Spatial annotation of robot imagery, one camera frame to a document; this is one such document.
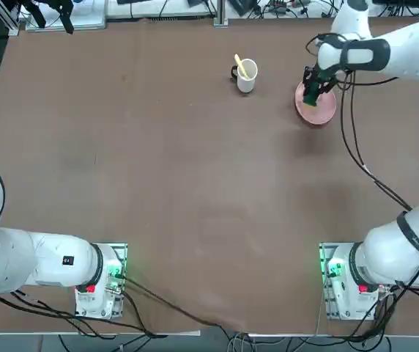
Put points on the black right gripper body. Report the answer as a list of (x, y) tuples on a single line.
[(323, 75)]

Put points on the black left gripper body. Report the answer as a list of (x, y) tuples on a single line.
[(64, 2)]

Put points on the green and yellow sponge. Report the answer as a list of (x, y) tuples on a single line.
[(312, 97)]

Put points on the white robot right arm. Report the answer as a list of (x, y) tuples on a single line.
[(407, 47)]

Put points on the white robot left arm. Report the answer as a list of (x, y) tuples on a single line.
[(11, 256)]

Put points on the pink plate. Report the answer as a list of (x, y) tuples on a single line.
[(321, 115)]

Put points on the white mug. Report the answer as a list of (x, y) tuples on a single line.
[(246, 85)]

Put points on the yellow spoon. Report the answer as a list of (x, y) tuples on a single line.
[(239, 62)]

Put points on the black box red connectors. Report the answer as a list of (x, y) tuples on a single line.
[(279, 4)]

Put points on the black power adapter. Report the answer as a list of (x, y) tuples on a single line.
[(242, 6)]

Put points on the aluminium frame post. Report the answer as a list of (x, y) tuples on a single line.
[(220, 14)]

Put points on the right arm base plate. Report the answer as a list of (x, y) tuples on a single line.
[(323, 304)]

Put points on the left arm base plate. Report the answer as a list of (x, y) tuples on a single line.
[(121, 256)]

